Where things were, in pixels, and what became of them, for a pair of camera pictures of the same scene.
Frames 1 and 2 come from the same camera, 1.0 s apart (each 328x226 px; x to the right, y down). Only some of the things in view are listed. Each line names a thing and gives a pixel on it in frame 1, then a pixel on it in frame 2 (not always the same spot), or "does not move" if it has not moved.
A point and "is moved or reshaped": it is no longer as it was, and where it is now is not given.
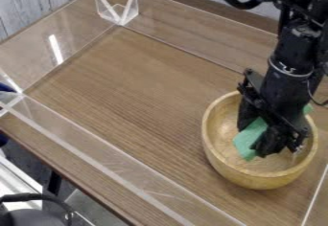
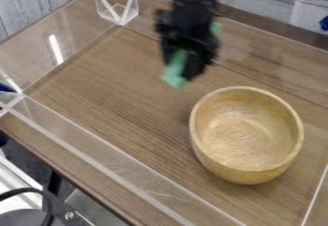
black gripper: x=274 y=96 → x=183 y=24
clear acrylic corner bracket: x=119 y=13 does not move
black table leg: x=53 y=184 does not move
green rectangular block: x=245 y=140 → x=174 y=71
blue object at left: x=5 y=87 does not move
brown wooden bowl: x=273 y=169 is moved or reshaped
